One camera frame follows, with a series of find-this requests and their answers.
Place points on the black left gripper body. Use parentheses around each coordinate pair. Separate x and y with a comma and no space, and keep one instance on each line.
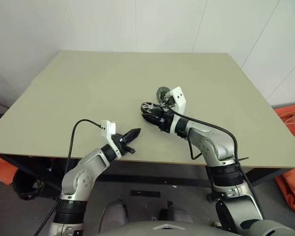
(121,145)

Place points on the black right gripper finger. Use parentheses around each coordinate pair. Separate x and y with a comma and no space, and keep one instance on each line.
(153,120)
(159,111)

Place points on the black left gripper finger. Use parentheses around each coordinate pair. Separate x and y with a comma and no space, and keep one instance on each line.
(134,138)
(132,134)

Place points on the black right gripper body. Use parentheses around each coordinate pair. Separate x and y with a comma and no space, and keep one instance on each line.
(167,123)

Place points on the silver metal disc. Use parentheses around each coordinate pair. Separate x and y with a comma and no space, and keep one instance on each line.
(148,106)

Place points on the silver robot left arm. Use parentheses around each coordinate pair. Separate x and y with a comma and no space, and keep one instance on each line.
(81,177)

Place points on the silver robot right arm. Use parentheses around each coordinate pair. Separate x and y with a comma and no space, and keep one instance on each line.
(218,147)

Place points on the small grey round object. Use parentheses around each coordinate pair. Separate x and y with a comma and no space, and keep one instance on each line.
(160,92)

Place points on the black floor strip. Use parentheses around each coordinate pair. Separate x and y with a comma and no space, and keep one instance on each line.
(145,193)

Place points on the grey rounded shape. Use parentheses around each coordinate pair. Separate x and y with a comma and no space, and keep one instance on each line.
(115,212)
(179,212)

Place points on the grey robot torso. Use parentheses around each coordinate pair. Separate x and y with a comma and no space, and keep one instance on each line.
(162,231)

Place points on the black bag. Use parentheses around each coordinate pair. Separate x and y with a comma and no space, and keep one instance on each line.
(27,186)

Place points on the orange fabric cushion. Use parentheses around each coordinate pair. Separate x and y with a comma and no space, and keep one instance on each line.
(5,172)
(285,123)
(292,191)

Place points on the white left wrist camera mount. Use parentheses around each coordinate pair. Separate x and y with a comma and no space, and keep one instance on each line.
(107,127)

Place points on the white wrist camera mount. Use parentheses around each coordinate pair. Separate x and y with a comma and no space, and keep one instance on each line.
(107,127)
(178,98)

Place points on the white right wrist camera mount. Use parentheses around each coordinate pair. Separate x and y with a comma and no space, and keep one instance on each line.
(178,98)

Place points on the black table frame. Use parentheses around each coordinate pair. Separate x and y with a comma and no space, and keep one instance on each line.
(137,179)

